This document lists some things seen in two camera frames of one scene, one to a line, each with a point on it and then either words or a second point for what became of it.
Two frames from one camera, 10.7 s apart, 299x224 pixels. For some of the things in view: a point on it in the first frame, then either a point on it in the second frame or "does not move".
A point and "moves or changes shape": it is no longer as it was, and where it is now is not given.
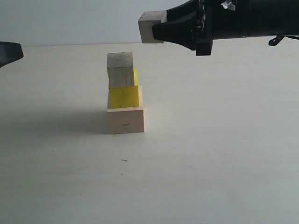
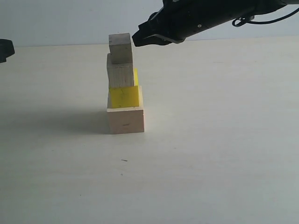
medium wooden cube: x=120 y=70 does not move
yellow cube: x=125 y=96 does not move
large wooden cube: x=127 y=120 does not move
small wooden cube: x=146 y=22 moves or changes shape
